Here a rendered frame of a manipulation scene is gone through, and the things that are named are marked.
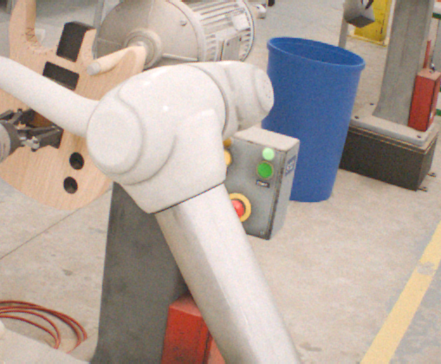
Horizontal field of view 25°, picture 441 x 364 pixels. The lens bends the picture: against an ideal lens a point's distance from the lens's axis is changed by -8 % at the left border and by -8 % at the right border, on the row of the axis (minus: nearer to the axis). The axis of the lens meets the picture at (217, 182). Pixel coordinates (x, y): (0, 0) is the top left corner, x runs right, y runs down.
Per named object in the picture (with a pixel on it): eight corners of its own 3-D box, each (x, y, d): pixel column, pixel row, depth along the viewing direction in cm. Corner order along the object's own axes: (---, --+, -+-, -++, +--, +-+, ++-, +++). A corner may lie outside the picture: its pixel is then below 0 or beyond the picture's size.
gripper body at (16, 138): (-24, 151, 195) (0, 140, 203) (7, 166, 193) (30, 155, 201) (-17, 117, 192) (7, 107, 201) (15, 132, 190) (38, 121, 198)
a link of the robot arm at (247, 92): (173, 62, 161) (126, 76, 150) (274, 42, 152) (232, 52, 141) (192, 143, 163) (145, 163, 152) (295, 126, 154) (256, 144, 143)
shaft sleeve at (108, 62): (145, 51, 211) (136, 62, 213) (133, 42, 212) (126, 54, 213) (104, 67, 195) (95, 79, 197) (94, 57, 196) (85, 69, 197)
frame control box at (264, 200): (213, 205, 245) (231, 100, 236) (299, 231, 238) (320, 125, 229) (169, 239, 223) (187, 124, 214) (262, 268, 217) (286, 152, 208)
